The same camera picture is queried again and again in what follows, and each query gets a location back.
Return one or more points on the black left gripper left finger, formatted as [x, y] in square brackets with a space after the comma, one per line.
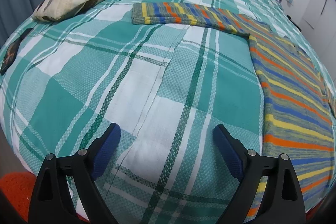
[85, 166]

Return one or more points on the multicolour striped knit sweater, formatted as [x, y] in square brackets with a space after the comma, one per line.
[299, 108]

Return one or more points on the orange knit cushion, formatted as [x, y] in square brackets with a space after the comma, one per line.
[25, 198]

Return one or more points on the black smartphone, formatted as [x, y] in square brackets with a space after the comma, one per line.
[12, 51]

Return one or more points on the teal white plaid bedsheet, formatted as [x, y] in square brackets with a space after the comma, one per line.
[166, 85]

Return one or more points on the white wardrobe door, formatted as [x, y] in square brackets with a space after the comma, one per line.
[318, 24]

